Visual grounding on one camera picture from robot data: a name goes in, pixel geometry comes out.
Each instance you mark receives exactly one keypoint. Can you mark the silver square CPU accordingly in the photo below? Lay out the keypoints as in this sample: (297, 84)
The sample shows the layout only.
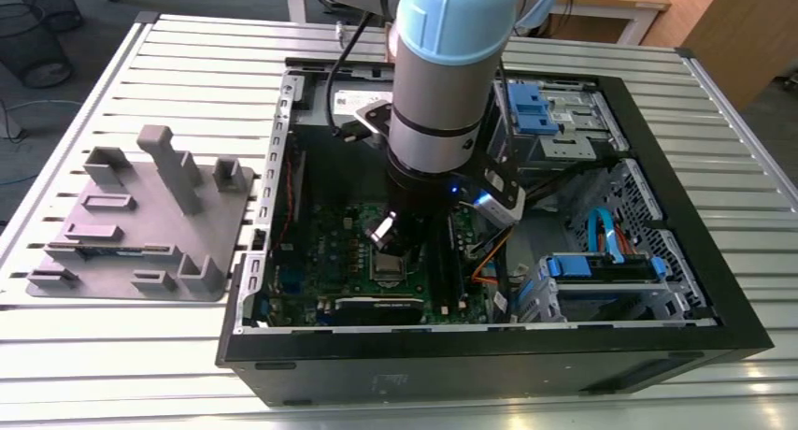
(389, 265)

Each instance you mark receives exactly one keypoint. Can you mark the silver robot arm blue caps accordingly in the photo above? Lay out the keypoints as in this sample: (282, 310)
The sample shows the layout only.
(436, 112)

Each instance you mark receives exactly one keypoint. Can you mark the black RAM slot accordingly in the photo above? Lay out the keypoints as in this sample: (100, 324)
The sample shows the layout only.
(456, 266)
(441, 285)

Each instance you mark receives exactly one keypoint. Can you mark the green motherboard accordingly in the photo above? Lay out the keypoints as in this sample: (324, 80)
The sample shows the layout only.
(336, 266)

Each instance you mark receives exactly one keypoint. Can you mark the grey flange plate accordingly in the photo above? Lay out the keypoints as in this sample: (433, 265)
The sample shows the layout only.
(373, 117)

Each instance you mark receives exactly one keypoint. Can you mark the black graphics card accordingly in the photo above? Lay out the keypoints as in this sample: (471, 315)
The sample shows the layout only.
(380, 311)

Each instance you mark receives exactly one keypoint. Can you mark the grey metal drive cage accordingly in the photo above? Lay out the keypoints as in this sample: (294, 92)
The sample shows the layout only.
(573, 154)

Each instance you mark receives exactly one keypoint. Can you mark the grey power supply unit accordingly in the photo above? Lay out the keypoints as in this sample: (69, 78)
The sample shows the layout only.
(311, 103)

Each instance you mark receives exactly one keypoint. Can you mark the empty blue disk carrier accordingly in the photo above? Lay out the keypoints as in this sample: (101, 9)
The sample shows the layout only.
(525, 299)

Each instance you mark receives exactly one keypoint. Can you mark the hard disk in blue carrier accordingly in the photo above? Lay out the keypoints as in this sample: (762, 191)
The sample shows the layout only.
(569, 266)

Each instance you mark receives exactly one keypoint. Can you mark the black open PC case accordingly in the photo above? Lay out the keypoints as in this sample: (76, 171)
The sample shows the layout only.
(436, 369)

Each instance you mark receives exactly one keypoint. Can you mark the metal disk bay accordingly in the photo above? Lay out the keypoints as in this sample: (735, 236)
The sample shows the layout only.
(613, 287)

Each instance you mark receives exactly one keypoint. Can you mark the grey plastic parts rack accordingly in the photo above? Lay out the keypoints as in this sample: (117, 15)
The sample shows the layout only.
(156, 247)

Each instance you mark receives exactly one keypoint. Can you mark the RAM stick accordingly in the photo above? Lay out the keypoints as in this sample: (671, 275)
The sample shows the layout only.
(118, 252)

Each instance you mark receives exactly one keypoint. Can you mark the wooden cabinet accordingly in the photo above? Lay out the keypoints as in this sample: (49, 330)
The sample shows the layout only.
(735, 37)

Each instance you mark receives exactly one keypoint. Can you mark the small glossy wrist camera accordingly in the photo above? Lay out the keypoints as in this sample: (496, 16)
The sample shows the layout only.
(380, 229)

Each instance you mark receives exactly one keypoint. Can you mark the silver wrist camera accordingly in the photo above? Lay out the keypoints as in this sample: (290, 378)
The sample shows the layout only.
(501, 210)

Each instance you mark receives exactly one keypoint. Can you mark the blue plastic drive rail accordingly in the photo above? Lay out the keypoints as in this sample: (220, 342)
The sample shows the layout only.
(536, 124)
(529, 96)

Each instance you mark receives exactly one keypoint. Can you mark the white metal desk frame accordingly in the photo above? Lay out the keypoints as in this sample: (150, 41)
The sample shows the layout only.
(297, 9)

